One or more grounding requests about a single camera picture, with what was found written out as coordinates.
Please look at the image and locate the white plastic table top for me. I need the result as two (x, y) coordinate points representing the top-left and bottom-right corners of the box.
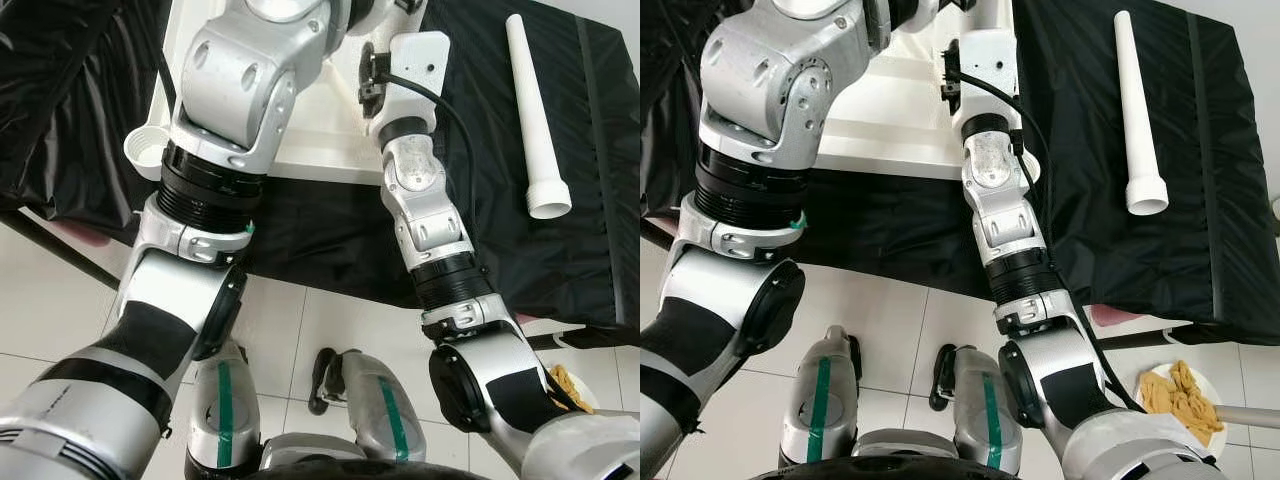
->
(805, 0), (1016, 181)
(125, 0), (421, 186)

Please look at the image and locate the black metal table leg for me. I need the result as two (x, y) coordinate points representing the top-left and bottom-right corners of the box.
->
(530, 328), (601, 348)
(1100, 328), (1246, 349)
(640, 215), (676, 251)
(0, 210), (116, 291)

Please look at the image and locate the yellow crumpled cloth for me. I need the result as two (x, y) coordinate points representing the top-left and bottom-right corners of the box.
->
(1140, 360), (1226, 446)
(548, 365), (596, 413)

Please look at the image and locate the silver right robot leg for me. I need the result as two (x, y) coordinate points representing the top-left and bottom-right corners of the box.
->
(308, 348), (426, 463)
(930, 343), (1021, 471)

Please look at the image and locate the white pedestal fan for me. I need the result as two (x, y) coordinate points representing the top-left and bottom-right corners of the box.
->
(1135, 358), (1280, 461)

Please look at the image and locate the silver left robot leg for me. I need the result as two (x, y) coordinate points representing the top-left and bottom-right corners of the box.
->
(780, 325), (863, 466)
(185, 340), (263, 471)

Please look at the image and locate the silver robot leg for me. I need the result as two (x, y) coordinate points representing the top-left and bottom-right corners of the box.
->
(930, 343), (1021, 471)
(185, 340), (263, 471)
(308, 348), (426, 463)
(780, 325), (863, 466)

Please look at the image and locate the white plastic table leg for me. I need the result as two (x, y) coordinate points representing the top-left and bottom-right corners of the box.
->
(503, 13), (574, 219)
(1113, 10), (1169, 216)

